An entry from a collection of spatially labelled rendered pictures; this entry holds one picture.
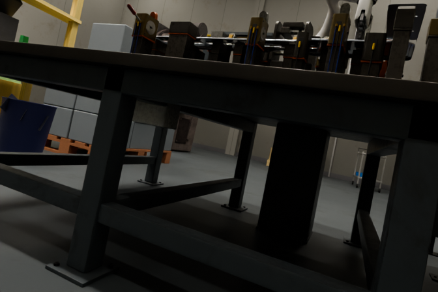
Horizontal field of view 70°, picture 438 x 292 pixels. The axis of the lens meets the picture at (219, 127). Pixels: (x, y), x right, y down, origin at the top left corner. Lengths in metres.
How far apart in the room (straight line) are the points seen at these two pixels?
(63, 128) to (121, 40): 1.10
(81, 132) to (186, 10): 8.69
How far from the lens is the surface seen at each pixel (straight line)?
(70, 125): 3.57
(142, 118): 1.28
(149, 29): 1.77
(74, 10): 4.97
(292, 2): 10.31
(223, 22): 10.73
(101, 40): 3.50
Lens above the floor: 0.51
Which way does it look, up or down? 1 degrees up
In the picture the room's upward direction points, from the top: 11 degrees clockwise
